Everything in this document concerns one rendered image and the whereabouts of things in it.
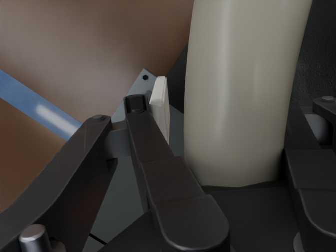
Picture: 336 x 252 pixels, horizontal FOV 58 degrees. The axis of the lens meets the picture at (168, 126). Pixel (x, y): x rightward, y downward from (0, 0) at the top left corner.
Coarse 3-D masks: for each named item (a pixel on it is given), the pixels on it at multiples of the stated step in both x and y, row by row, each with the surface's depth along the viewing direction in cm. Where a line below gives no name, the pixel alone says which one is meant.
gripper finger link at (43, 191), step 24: (96, 120) 14; (72, 144) 12; (96, 144) 12; (48, 168) 10; (72, 168) 10; (96, 168) 12; (24, 192) 8; (48, 192) 8; (72, 192) 9; (96, 192) 11; (0, 216) 7; (24, 216) 7; (48, 216) 8; (72, 216) 9; (0, 240) 7; (72, 240) 9
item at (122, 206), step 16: (144, 80) 103; (176, 112) 101; (176, 128) 87; (176, 144) 77; (128, 160) 55; (128, 176) 51; (112, 192) 45; (128, 192) 47; (112, 208) 42; (128, 208) 44; (96, 224) 37; (112, 224) 39; (128, 224) 41; (96, 240) 35
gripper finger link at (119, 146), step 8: (112, 128) 14; (120, 128) 14; (112, 136) 14; (120, 136) 14; (128, 136) 14; (104, 144) 14; (112, 144) 14; (120, 144) 14; (128, 144) 15; (104, 152) 14; (112, 152) 14; (120, 152) 15; (128, 152) 15
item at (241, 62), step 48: (240, 0) 7; (288, 0) 7; (192, 48) 8; (240, 48) 7; (288, 48) 7; (192, 96) 8; (240, 96) 7; (288, 96) 8; (192, 144) 9; (240, 144) 8
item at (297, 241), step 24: (216, 192) 8; (240, 192) 8; (264, 192) 8; (288, 192) 8; (144, 216) 7; (240, 216) 7; (264, 216) 7; (288, 216) 7; (120, 240) 6; (144, 240) 6; (240, 240) 6; (264, 240) 6; (288, 240) 6
